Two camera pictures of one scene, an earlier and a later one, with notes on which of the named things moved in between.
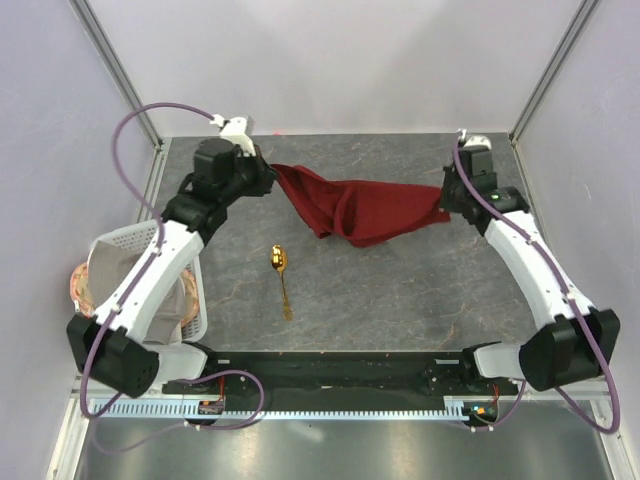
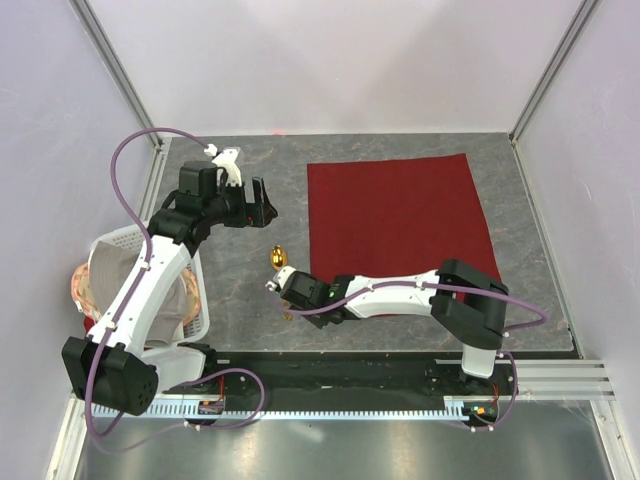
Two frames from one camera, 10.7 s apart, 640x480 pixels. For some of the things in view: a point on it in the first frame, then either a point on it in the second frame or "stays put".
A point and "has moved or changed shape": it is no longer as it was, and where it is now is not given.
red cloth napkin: (358, 213) has moved or changed shape
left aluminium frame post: (119, 72) stays put
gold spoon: (279, 261) stays put
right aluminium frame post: (560, 52) stays put
